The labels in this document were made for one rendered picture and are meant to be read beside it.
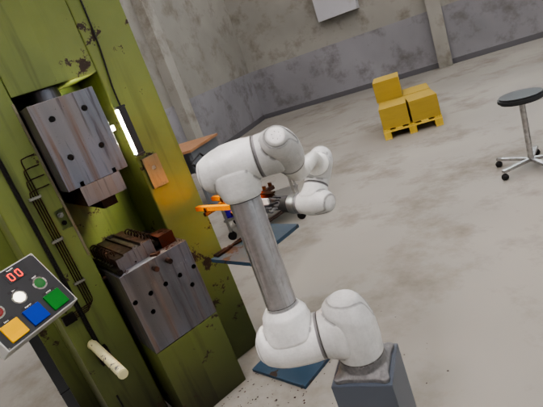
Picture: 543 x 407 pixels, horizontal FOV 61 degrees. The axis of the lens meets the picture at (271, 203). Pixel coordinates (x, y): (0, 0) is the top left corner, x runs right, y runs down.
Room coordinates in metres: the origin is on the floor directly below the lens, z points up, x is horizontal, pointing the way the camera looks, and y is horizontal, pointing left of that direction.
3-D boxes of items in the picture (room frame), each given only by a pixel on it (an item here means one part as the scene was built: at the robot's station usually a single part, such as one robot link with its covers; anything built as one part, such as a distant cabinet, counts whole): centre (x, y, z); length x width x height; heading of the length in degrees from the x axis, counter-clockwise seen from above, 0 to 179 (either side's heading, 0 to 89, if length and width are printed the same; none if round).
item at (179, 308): (2.38, 0.79, 0.69); 0.56 x 0.38 x 0.45; 34
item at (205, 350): (2.38, 0.79, 0.23); 0.56 x 0.38 x 0.47; 34
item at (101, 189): (2.34, 0.83, 1.32); 0.42 x 0.20 x 0.10; 34
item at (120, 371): (1.90, 0.95, 0.62); 0.44 x 0.05 x 0.05; 34
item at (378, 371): (1.31, -0.12, 0.63); 0.22 x 0.18 x 0.06; 154
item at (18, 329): (1.63, 1.08, 1.01); 0.07 x 0.05 x 0.07; 149
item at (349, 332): (1.29, -0.10, 0.77); 0.18 x 0.16 x 0.22; 81
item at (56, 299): (1.80, 0.98, 1.01); 0.07 x 0.05 x 0.07; 149
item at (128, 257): (2.34, 0.83, 0.96); 0.42 x 0.20 x 0.09; 34
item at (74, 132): (2.36, 0.79, 1.56); 0.42 x 0.39 x 0.40; 34
